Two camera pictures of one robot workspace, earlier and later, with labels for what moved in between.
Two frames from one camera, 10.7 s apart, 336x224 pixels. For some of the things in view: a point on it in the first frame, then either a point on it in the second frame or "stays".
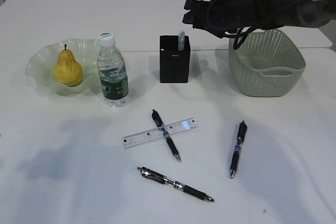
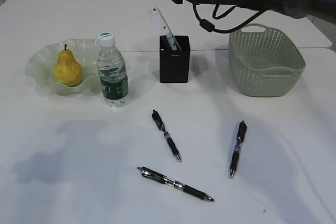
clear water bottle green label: x=113 y=73 stays
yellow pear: x=67 y=71 stays
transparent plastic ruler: x=155 y=134 -> x=164 y=26
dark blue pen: x=242 y=129 stays
